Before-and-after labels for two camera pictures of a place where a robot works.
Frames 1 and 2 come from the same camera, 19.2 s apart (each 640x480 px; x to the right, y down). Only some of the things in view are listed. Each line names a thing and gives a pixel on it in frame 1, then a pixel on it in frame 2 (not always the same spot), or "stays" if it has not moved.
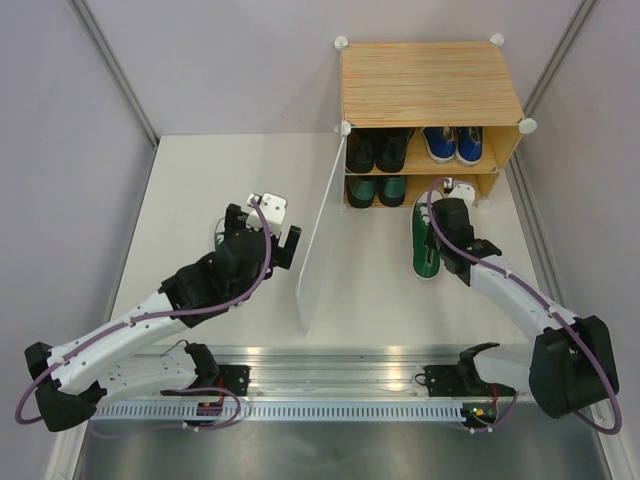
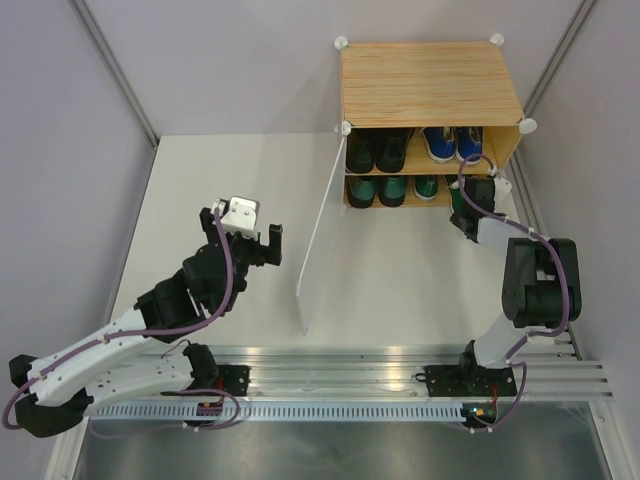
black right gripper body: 441,245 -> 456,216
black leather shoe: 391,148 stays
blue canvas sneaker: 441,141 stays
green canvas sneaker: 426,245 -> 425,186
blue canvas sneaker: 469,145 stays
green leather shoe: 392,190 stays
